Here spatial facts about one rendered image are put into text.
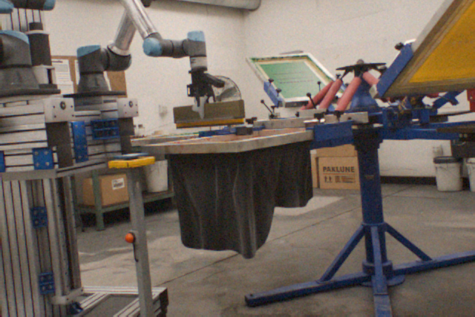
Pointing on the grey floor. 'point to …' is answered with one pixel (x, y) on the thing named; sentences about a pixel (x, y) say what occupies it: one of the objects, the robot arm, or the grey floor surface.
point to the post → (132, 165)
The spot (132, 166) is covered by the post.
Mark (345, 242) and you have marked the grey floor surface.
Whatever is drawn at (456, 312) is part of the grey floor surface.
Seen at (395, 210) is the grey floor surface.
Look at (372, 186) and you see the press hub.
